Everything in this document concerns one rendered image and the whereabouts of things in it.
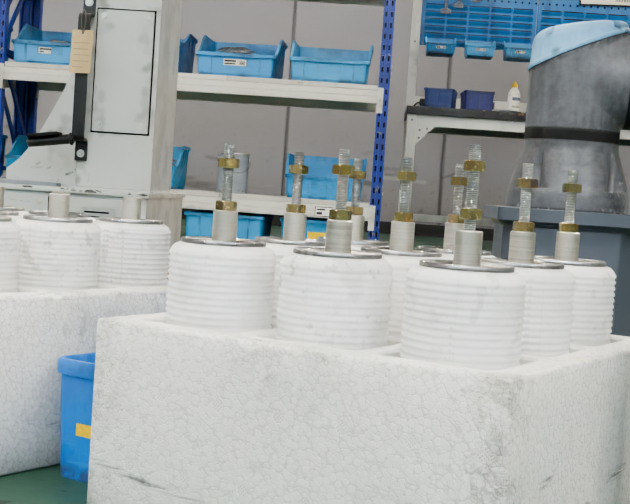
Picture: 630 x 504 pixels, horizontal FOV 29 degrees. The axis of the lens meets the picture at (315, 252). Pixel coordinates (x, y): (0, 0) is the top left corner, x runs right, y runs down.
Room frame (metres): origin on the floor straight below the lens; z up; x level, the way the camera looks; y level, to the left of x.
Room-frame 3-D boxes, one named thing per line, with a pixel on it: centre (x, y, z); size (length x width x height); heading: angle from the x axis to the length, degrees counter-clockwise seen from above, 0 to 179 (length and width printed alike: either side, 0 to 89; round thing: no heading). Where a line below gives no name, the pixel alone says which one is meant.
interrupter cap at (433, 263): (0.97, -0.12, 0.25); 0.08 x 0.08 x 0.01
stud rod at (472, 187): (0.97, -0.12, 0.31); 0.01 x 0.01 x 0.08
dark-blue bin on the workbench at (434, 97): (6.48, -0.61, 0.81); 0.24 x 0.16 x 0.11; 168
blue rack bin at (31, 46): (5.90, 1.28, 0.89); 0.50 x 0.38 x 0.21; 177
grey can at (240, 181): (5.77, 0.41, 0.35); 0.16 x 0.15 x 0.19; 87
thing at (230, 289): (1.09, 0.08, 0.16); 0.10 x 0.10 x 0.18
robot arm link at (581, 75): (1.51, -0.32, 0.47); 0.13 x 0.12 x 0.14; 82
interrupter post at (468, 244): (0.97, -0.12, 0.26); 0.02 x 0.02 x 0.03
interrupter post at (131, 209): (1.44, 0.22, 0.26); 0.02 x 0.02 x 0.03
